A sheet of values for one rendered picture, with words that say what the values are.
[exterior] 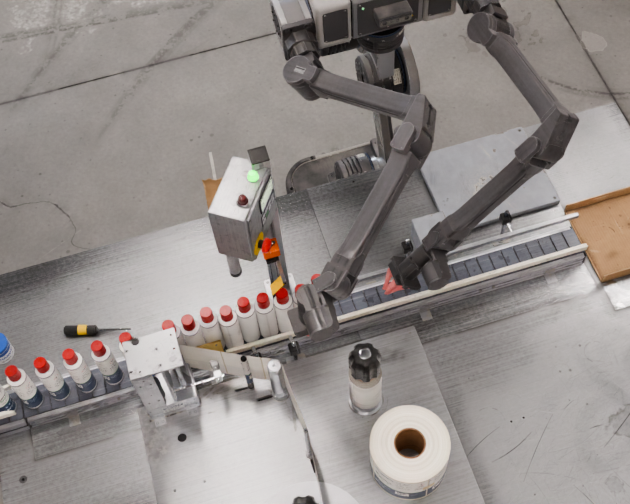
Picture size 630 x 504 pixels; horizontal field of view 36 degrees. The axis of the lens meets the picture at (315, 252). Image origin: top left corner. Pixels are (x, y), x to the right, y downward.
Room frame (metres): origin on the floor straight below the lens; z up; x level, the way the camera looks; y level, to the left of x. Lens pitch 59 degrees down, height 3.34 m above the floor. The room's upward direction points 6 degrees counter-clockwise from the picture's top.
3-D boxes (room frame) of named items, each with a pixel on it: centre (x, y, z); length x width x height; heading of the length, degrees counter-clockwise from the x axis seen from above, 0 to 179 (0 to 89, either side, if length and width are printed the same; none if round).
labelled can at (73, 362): (1.11, 0.66, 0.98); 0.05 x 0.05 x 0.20
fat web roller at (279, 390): (1.03, 0.13, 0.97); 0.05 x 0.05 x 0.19
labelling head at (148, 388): (1.06, 0.43, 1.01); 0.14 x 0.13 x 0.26; 102
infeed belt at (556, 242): (1.24, 0.04, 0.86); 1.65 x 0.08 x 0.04; 102
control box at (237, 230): (1.30, 0.16, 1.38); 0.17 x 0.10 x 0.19; 157
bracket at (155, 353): (1.06, 0.43, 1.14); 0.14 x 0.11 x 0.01; 102
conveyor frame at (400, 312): (1.24, 0.04, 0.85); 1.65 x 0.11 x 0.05; 102
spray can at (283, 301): (1.22, 0.10, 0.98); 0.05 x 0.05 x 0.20
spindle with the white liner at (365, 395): (0.98, -0.10, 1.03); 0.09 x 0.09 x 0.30
